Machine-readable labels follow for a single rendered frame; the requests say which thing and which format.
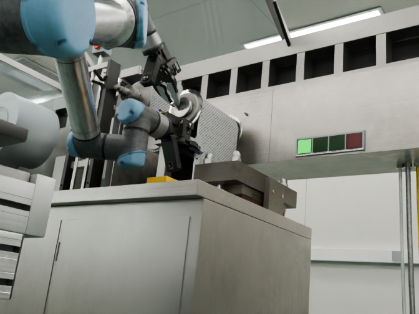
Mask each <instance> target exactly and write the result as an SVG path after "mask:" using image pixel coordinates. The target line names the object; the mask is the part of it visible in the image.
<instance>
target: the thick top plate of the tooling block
mask: <svg viewBox="0 0 419 314"><path fill-rule="evenodd" d="M265 178H269V176H266V175H265V174H262V173H261V172H259V171H257V170H255V169H254V168H252V167H250V166H248V165H246V164H244V163H242V162H240V161H239V160H234V161H223V162H217V163H205V164H196V165H195V172H194V178H193V179H199V180H201V181H204V182H206V183H208V184H210V185H213V186H216V184H217V183H221V184H223V186H232V185H241V184H243V185H245V186H247V187H249V188H251V189H253V190H255V191H258V192H260V193H262V194H264V185H265ZM284 204H285V205H286V209H296V205H297V192H296V191H294V190H292V189H291V188H289V187H287V186H285V188H284Z"/></svg>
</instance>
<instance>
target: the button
mask: <svg viewBox="0 0 419 314"><path fill-rule="evenodd" d="M169 181H177V180H175V179H173V178H170V177H168V176H159V177H152V178H147V183H160V182H169Z"/></svg>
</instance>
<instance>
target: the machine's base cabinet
mask: <svg viewBox="0 0 419 314"><path fill-rule="evenodd" d="M310 270H311V240H310V239H307V238H305V237H302V236H300V235H297V234H294V233H292V232H289V231H287V230H284V229H281V228H279V227H276V226H274V225H272V224H268V223H267V222H264V221H261V220H259V219H256V218H253V217H251V216H248V215H245V214H243V213H241V212H238V211H235V210H233V209H230V208H228V207H225V206H222V205H220V204H217V203H215V202H213V201H209V200H207V199H205V198H199V199H176V200H164V201H141V202H118V203H106V204H83V205H71V206H51V209H50V213H49V218H48V222H47V228H46V234H45V237H43V238H24V240H23V243H22V249H21V254H20V258H19V263H18V267H17V272H16V278H15V282H14V287H13V291H12V297H11V299H10V300H3V299H0V314H309V287H310Z"/></svg>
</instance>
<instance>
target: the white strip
mask: <svg viewBox="0 0 419 314"><path fill-rule="evenodd" d="M119 82H120V85H121V86H124V87H125V86H127V85H131V86H132V85H133V84H134V83H133V82H131V81H129V80H128V79H126V78H125V79H119ZM122 102H123V100H122V99H121V98H120V94H118V98H117V106H116V110H115V117H114V121H113V128H112V134H118V130H119V126H120V121H119V120H118V118H117V109H118V106H119V105H120V104H121V103H122ZM112 168H113V161H111V160H107V165H106V170H105V177H104V184H103V187H108V186H110V180H111V175H112Z"/></svg>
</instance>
